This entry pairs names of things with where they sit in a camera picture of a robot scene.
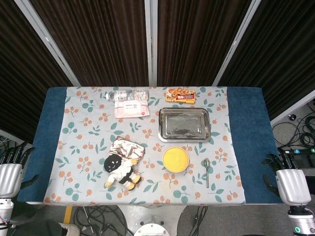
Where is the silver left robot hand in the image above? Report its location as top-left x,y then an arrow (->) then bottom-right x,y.
0,141 -> 40,199

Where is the white shoe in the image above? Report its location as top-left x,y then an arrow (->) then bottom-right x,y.
58,222 -> 81,236

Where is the black plush doll white robe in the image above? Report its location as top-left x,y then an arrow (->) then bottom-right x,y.
103,154 -> 143,191

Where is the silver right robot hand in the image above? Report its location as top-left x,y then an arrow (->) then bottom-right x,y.
261,147 -> 312,206

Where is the orange curry box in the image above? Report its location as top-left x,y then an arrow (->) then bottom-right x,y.
165,88 -> 198,105

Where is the clear plastic water bottle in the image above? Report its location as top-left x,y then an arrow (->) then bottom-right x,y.
105,89 -> 150,102

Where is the dark corrugated partition panel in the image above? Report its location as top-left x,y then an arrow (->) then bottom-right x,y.
216,0 -> 315,125
29,0 -> 151,87
0,0 -> 80,148
157,0 -> 252,87

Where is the cream round bowl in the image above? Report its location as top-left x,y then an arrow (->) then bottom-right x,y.
162,146 -> 191,173

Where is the yellow floor tape strip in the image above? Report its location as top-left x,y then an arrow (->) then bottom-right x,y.
62,206 -> 73,225

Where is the rectangular steel tray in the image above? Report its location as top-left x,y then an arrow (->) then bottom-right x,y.
157,107 -> 213,144

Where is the person dark trouser leg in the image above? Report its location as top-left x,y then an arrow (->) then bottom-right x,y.
9,218 -> 63,236

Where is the silver foil snack bag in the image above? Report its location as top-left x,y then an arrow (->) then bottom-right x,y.
109,135 -> 147,163

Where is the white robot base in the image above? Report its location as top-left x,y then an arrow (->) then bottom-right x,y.
133,222 -> 172,236

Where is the blue table cover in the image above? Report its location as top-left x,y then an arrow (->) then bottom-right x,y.
17,86 -> 291,205

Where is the floral print tablecloth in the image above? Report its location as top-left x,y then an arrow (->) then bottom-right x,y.
43,86 -> 247,206

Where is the clear plastic spoon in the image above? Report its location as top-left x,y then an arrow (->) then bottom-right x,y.
203,157 -> 211,189

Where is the black floor cable bundle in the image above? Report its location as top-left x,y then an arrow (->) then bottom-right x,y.
271,103 -> 315,148
72,205 -> 135,236
191,206 -> 210,236

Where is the pink wet wipes pack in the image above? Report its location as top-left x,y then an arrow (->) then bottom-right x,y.
114,99 -> 150,119

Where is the black power strip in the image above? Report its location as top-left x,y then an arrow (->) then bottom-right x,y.
277,147 -> 315,159

